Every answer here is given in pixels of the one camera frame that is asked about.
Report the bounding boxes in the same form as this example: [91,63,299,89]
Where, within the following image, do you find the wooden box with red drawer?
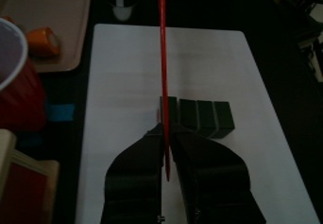
[0,128,60,224]

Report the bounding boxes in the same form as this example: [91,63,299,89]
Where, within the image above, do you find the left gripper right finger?
[170,123,269,224]

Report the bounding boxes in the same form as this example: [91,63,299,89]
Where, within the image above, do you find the pink plastic tray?
[0,0,94,74]

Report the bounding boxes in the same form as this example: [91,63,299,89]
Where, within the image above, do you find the red plastic cup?
[0,17,48,132]

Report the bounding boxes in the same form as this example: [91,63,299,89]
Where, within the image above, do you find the dark green toy sushi roll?
[178,98,237,140]

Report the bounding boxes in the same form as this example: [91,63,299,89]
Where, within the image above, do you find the blue tape patch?
[46,103,76,122]

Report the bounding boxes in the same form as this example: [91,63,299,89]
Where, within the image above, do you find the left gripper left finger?
[100,122,166,224]

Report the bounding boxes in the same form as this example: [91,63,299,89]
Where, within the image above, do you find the white cutting board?
[75,23,323,224]

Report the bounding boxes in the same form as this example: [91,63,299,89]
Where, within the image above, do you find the small metal pot with handle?
[104,0,138,23]

